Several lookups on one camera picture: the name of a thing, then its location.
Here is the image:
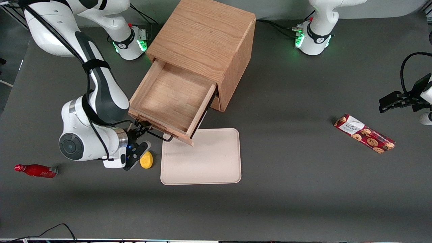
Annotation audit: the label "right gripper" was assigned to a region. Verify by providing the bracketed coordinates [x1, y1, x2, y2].
[103, 120, 152, 169]

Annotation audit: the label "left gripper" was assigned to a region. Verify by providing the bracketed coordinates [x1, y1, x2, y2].
[378, 73, 432, 114]

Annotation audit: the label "black metal drawer handle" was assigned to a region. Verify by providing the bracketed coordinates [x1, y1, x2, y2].
[135, 119, 174, 142]

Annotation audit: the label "wooden drawer cabinet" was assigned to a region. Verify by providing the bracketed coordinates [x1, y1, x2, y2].
[146, 0, 257, 112]

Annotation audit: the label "yellow lemon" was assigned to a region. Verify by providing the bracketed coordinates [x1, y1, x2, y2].
[140, 151, 154, 169]

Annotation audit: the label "red cookie package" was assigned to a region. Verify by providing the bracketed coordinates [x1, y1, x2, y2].
[334, 114, 396, 154]

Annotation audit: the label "beige rectangular tray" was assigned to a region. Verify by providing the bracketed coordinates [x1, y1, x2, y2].
[160, 128, 242, 185]

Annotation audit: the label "red bottle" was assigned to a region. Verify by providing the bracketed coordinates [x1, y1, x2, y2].
[14, 164, 58, 179]

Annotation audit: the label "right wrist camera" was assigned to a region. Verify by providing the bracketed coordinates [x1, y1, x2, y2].
[123, 141, 152, 171]

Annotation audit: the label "black looped cable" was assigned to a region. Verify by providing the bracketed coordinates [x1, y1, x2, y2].
[400, 52, 432, 99]

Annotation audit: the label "black cable at right arm base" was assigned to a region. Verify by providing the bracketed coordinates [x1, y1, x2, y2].
[129, 5, 160, 27]

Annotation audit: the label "black cable at table edge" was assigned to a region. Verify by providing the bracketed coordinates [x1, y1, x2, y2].
[0, 223, 79, 243]

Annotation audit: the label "black cables at left arm base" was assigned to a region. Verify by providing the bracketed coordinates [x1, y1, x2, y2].
[256, 19, 306, 39]

